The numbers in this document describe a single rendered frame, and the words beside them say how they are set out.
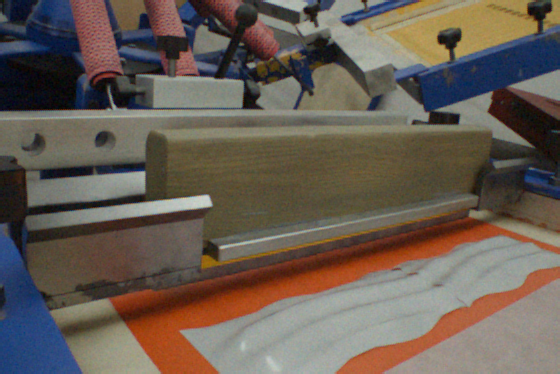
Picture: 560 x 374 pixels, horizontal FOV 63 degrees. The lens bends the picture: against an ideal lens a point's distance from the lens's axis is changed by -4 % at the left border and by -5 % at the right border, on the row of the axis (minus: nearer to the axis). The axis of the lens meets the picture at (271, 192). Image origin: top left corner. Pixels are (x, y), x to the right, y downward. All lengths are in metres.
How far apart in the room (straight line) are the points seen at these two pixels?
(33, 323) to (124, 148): 0.32
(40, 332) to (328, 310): 0.17
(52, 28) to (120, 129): 0.55
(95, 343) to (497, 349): 0.23
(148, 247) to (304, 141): 0.13
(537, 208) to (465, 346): 0.31
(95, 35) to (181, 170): 0.48
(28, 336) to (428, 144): 0.34
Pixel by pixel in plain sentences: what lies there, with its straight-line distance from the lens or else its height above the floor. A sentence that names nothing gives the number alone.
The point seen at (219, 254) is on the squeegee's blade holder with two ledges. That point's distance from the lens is 0.29.
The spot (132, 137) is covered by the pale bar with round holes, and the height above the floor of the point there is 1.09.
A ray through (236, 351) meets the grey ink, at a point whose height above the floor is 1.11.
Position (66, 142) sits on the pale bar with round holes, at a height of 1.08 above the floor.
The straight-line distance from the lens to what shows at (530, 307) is 0.38.
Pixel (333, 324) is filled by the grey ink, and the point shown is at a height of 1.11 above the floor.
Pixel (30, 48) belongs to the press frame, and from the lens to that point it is 1.01.
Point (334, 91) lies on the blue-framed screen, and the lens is 3.15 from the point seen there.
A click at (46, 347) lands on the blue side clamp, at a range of 0.19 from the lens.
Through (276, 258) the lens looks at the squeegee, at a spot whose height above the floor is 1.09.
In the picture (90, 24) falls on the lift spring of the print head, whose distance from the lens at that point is 0.75.
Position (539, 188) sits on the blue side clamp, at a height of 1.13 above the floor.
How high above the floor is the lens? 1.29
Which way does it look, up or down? 27 degrees down
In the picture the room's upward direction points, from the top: 16 degrees clockwise
